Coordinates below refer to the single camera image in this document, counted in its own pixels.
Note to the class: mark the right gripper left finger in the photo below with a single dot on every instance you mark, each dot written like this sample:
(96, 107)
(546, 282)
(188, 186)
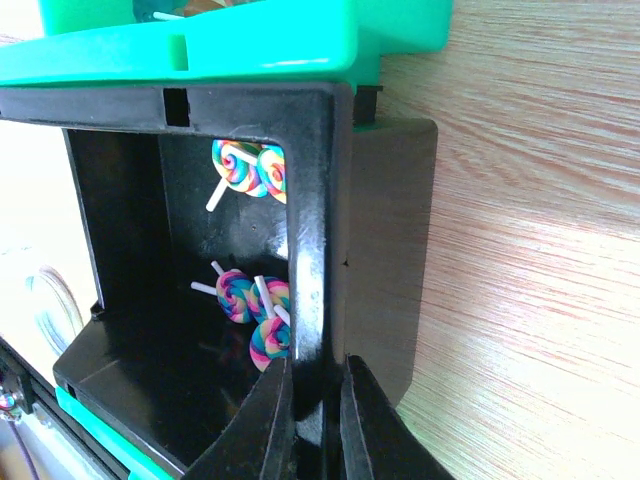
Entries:
(258, 442)

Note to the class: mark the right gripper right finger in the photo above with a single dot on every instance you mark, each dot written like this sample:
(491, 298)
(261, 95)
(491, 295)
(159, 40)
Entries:
(376, 443)

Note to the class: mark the green candy bin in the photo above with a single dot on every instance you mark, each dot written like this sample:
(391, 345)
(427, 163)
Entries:
(140, 465)
(126, 42)

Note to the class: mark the black candy bin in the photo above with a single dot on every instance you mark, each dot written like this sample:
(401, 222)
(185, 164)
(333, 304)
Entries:
(161, 363)

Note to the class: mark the swirl lollipop bottom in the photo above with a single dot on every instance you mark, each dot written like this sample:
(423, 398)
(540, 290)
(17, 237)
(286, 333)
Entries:
(270, 339)

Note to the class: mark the swirl lollipop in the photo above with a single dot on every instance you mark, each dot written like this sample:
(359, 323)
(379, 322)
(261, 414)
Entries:
(270, 339)
(231, 291)
(272, 171)
(236, 163)
(278, 292)

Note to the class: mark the swirl lollipop middle right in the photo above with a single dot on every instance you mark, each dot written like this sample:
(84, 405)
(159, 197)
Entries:
(278, 292)

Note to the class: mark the swirl lollipop middle left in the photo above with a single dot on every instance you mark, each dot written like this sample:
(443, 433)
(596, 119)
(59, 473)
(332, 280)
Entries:
(231, 291)

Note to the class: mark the clear glass jar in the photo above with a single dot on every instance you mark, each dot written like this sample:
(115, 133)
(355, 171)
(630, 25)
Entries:
(55, 310)

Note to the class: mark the swirl lollipop top left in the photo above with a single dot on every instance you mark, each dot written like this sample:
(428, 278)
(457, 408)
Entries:
(236, 163)

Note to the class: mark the swirl lollipop top right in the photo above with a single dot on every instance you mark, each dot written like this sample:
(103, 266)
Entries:
(272, 171)

